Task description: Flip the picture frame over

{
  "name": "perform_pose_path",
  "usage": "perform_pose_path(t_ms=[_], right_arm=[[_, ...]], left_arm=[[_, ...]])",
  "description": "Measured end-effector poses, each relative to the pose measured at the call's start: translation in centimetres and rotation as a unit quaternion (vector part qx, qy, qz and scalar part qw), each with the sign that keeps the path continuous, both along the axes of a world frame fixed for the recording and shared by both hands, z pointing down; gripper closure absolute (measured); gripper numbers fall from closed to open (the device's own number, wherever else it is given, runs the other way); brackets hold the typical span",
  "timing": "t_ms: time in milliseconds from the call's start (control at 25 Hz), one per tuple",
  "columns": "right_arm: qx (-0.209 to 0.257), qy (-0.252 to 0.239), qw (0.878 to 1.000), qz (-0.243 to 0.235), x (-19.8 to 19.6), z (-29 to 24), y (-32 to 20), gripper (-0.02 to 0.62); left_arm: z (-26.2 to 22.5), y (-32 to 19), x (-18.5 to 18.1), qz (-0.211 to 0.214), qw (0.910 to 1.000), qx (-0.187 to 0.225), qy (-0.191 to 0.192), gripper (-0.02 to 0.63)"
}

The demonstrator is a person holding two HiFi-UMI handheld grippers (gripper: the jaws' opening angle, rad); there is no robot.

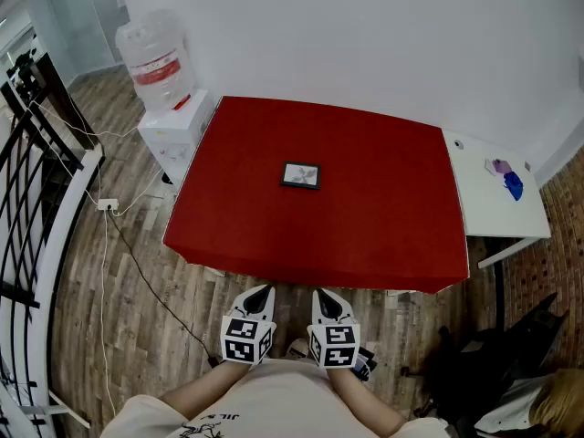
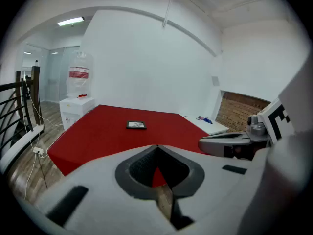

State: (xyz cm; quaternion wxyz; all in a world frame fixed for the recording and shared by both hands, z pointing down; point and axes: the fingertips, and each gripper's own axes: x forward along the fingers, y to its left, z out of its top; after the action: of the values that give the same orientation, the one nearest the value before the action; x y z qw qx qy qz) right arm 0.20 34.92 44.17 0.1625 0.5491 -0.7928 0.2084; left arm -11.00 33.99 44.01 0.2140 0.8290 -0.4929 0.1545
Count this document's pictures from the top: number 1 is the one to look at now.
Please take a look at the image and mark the person's cream printed shirt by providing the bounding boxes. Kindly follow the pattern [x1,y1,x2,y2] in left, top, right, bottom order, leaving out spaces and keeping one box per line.
[99,358,453,438]

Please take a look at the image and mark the white railing base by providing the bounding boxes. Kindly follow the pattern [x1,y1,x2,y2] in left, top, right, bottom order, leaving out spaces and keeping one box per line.
[0,143,106,438]

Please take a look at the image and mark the white side desk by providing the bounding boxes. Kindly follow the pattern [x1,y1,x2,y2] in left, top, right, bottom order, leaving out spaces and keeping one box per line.
[442,129,553,271]

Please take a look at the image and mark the person's left forearm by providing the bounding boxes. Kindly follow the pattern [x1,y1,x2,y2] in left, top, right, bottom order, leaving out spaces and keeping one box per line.
[159,360,252,422]

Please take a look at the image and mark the white cloth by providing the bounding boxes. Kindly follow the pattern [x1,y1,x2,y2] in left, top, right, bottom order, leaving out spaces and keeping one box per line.
[474,376,548,433]

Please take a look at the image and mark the person's tan shoe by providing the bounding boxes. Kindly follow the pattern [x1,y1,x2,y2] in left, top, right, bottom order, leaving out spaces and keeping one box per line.
[286,338,310,360]

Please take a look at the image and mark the black metal railing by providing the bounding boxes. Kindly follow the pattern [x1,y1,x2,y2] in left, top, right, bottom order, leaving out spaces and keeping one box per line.
[0,61,99,438]

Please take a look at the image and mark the person's right forearm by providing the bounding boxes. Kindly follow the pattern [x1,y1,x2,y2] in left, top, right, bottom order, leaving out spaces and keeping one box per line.
[326,365,410,435]

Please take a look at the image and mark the black power cable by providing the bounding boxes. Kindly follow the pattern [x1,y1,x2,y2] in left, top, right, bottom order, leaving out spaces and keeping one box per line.
[107,212,221,370]

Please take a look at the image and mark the dark wooden post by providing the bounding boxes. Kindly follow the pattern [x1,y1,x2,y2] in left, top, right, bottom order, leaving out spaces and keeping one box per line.
[31,52,100,151]

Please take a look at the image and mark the blue paper figure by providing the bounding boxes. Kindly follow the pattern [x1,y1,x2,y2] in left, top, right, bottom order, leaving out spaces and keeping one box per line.
[503,170,525,203]

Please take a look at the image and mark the black picture frame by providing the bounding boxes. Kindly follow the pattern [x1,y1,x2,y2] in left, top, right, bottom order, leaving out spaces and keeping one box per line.
[278,161,322,191]

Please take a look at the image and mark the black tripod equipment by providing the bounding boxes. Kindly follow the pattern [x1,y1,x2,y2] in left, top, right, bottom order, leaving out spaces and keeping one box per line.
[4,47,40,95]

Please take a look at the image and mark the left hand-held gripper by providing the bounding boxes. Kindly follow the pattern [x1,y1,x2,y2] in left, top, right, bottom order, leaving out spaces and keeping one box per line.
[220,284,278,366]

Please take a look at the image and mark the white power cable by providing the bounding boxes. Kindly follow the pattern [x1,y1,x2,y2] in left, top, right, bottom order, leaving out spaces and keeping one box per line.
[113,166,163,218]
[26,100,102,204]
[99,210,118,422]

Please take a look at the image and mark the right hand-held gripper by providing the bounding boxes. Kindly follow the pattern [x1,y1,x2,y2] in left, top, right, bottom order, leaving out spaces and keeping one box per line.
[307,288,378,381]

